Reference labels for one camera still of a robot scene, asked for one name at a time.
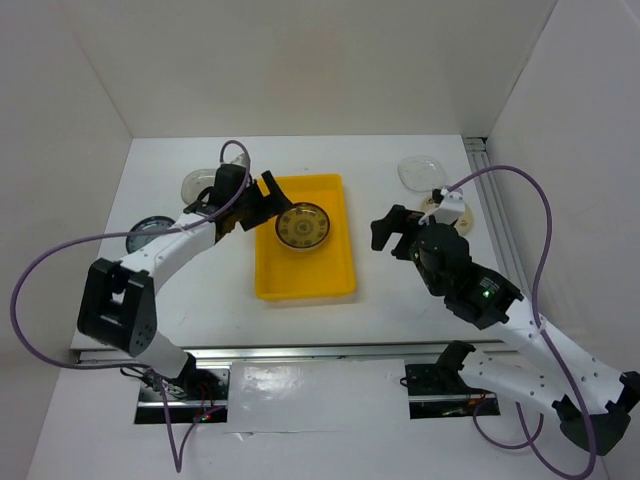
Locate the cream plate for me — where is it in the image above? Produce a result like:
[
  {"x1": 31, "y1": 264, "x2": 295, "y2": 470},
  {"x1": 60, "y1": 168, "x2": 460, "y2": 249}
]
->
[{"x1": 420, "y1": 195, "x2": 474, "y2": 236}]

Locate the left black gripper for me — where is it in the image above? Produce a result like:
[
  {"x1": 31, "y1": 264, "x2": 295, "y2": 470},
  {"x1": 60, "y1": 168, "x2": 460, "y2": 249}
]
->
[{"x1": 232, "y1": 170, "x2": 294, "y2": 231}]

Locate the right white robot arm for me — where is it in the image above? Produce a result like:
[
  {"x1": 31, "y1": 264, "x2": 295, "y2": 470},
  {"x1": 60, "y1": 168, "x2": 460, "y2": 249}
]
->
[{"x1": 371, "y1": 205, "x2": 639, "y2": 456}]

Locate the aluminium side rail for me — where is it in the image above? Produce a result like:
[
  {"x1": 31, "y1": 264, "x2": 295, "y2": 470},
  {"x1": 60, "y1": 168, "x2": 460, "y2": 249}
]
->
[{"x1": 463, "y1": 137, "x2": 531, "y2": 297}]

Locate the yellow plastic bin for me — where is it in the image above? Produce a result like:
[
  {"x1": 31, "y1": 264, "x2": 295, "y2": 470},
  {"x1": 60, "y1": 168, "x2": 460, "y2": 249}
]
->
[{"x1": 254, "y1": 173, "x2": 356, "y2": 302}]

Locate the aluminium front rail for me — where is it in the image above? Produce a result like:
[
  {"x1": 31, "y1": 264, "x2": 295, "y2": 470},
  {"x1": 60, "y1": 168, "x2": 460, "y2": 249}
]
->
[{"x1": 69, "y1": 339, "x2": 506, "y2": 362}]

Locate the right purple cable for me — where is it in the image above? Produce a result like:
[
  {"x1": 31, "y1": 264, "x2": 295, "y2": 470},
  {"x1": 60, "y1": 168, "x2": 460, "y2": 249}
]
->
[{"x1": 442, "y1": 164, "x2": 599, "y2": 476}]

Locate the blue white patterned plate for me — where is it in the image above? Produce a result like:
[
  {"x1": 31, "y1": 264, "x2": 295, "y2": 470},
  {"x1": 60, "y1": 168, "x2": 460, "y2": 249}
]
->
[{"x1": 125, "y1": 215, "x2": 175, "y2": 254}]

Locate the clear glass plate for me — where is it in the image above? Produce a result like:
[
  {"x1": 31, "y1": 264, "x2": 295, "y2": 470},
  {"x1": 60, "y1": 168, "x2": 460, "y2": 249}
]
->
[
  {"x1": 397, "y1": 156, "x2": 447, "y2": 193},
  {"x1": 181, "y1": 169, "x2": 216, "y2": 205}
]

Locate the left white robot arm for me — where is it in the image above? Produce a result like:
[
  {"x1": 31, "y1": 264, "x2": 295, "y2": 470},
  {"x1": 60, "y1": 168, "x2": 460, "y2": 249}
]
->
[{"x1": 77, "y1": 164, "x2": 293, "y2": 399}]

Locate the yellow patterned plate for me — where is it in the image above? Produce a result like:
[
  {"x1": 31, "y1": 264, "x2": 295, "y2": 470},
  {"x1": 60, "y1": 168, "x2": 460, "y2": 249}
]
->
[{"x1": 274, "y1": 202, "x2": 331, "y2": 252}]

